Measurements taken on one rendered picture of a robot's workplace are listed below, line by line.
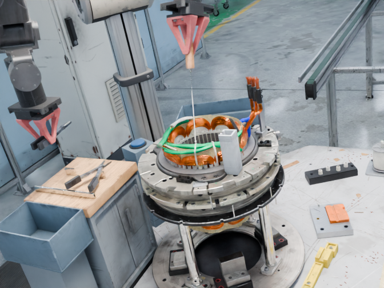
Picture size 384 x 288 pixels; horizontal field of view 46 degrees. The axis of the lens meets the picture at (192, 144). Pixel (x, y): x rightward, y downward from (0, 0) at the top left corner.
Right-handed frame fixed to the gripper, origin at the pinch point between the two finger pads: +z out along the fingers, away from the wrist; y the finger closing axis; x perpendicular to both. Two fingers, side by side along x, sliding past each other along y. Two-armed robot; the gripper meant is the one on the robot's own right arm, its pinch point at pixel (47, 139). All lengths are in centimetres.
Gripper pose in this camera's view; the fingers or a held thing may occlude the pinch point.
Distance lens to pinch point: 108.1
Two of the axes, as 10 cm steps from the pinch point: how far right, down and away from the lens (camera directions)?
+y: 8.9, 0.5, -4.5
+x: 4.2, -4.7, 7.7
